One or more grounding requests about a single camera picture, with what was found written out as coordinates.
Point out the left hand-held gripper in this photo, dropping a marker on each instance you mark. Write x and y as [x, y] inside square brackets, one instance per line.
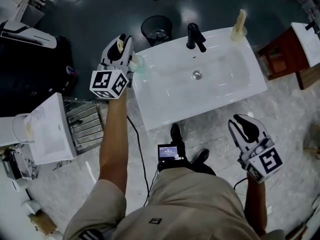
[102, 81]

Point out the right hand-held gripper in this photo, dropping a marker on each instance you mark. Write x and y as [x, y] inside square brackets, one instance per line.
[268, 162]

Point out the clear plastic cup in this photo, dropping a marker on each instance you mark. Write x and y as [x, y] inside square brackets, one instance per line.
[142, 65]
[235, 37]

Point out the person's left forearm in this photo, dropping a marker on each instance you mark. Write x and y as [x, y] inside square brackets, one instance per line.
[113, 146]

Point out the person's right forearm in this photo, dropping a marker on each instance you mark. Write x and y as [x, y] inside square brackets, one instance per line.
[255, 204]

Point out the black mesh waste bin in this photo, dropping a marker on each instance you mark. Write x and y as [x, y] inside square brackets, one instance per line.
[156, 24]

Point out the person's right black shoe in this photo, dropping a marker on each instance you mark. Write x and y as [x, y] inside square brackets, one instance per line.
[201, 155]

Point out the person's black shoe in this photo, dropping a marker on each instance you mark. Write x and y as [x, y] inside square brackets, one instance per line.
[201, 155]
[176, 132]

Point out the person's left black shoe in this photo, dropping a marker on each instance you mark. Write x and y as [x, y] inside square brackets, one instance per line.
[176, 132]

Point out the black sink faucet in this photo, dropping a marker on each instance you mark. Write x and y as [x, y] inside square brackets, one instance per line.
[193, 36]

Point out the metal sink drain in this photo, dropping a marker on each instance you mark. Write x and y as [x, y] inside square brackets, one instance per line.
[197, 75]

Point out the chrome slatted rack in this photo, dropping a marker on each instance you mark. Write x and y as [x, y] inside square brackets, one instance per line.
[85, 126]

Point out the small black monitor screen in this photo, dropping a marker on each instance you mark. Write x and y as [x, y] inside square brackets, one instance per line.
[167, 152]

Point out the wooden vanity white basin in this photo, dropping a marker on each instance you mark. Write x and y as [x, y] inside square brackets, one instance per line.
[287, 54]

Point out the white appliance black trim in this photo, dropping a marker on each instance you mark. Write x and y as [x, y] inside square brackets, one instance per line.
[27, 35]

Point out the black cabinet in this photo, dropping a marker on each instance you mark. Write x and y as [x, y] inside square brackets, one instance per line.
[30, 79]

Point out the person's beige shirt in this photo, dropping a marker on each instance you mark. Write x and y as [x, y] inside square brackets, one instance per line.
[185, 209]

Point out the white rectangular basin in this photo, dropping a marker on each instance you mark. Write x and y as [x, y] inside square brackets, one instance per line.
[52, 134]

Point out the small black faucet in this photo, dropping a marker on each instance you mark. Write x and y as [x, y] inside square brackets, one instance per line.
[311, 26]

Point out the marble pattern vanity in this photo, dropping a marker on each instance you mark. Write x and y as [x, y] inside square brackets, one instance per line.
[32, 166]

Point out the white sink vanity dark frame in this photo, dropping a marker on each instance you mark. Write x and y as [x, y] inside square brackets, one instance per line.
[175, 96]

